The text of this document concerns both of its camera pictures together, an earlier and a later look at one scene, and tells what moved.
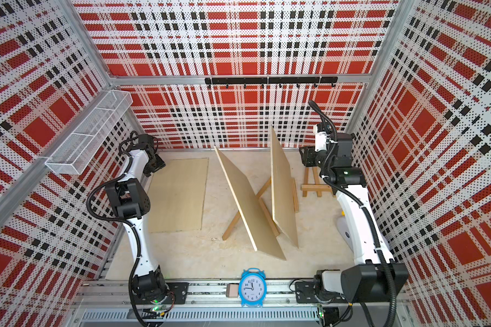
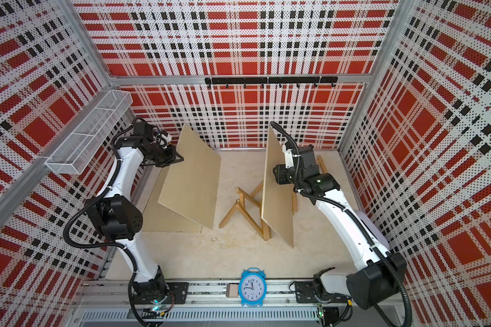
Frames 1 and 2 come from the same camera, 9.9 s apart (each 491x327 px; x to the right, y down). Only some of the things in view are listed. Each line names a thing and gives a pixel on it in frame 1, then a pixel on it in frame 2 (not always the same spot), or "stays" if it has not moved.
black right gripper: x=307 y=156 -> x=280 y=174
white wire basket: x=100 y=122 stays
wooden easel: x=230 y=229 -> x=263 y=229
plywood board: x=264 y=235 -> x=191 y=186
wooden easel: x=294 y=195 stays
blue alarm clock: x=252 y=288 stays
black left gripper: x=160 y=163 -> x=170 y=158
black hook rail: x=279 y=81 stays
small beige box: x=232 y=291 stays
